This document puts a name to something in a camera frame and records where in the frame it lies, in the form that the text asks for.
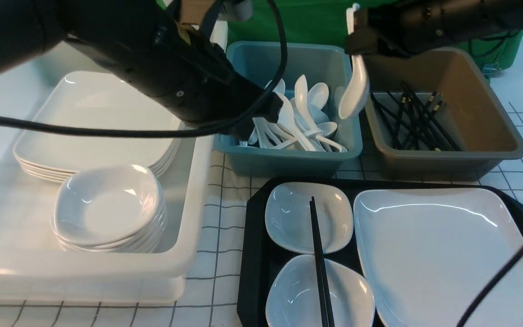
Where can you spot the white bowl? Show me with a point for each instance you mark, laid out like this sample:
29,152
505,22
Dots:
104,207
293,297
288,217

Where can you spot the white ceramic spoon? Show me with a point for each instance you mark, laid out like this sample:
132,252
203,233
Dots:
357,91

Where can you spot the black chopstick pair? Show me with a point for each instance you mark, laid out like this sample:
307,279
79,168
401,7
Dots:
327,317

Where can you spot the large white rice plate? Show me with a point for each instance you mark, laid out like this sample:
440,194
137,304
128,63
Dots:
428,252

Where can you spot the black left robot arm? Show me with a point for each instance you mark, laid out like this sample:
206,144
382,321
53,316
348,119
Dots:
162,50

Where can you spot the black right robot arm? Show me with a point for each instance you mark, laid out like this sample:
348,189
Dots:
407,28

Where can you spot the top stacked white square plate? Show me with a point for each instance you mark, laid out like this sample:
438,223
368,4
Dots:
96,101

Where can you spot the pile of white spoons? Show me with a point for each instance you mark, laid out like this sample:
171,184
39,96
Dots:
302,124

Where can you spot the black serving tray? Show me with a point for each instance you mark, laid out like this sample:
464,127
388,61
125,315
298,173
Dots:
262,258

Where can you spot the teal plastic spoon bin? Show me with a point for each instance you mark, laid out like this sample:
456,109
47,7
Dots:
258,61

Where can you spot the lower stacked white bowls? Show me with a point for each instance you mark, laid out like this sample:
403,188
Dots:
143,242

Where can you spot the pile of black chopsticks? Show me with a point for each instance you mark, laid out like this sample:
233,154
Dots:
411,122

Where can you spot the brown plastic chopstick bin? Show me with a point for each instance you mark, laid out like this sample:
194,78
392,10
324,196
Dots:
474,117

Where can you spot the lower stacked white plates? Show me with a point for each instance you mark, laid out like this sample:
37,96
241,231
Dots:
59,176

